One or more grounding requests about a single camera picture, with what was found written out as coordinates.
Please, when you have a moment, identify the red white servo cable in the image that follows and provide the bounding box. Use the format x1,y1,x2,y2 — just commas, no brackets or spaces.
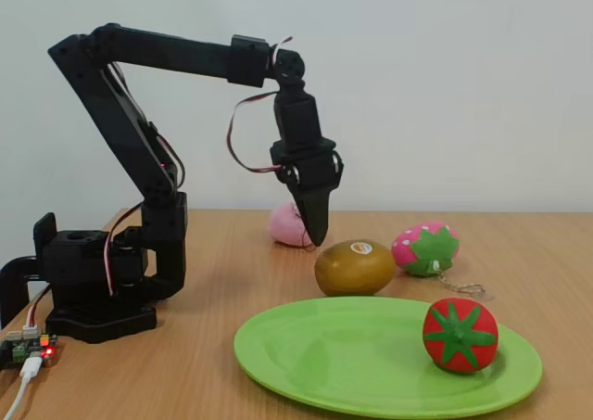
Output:
99,62,186,194
225,91,284,175
271,36,294,71
25,284,52,336
104,202,144,297

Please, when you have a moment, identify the red toy tomato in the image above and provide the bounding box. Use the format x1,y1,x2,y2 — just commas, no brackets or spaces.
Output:
422,298,500,375

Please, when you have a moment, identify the brown kiwi with sticker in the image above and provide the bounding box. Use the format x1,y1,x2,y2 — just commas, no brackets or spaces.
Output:
314,239,397,298

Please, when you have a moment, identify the green oval plate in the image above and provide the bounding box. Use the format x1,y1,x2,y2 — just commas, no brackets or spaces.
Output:
233,297,543,414

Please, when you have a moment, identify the white usb cable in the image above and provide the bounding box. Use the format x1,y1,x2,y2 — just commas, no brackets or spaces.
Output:
0,352,45,420

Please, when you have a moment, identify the pale pink toy peach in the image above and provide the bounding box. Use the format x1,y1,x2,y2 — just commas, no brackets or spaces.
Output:
269,200,316,254

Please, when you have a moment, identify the pink plush strawberry keychain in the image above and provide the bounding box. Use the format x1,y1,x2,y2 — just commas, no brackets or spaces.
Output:
391,222,492,300

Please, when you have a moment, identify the black table clamp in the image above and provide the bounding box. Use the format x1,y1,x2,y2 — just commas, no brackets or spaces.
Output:
0,255,47,328

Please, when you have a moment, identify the motor control circuit board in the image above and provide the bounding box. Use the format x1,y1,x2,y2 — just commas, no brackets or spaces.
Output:
0,329,61,371

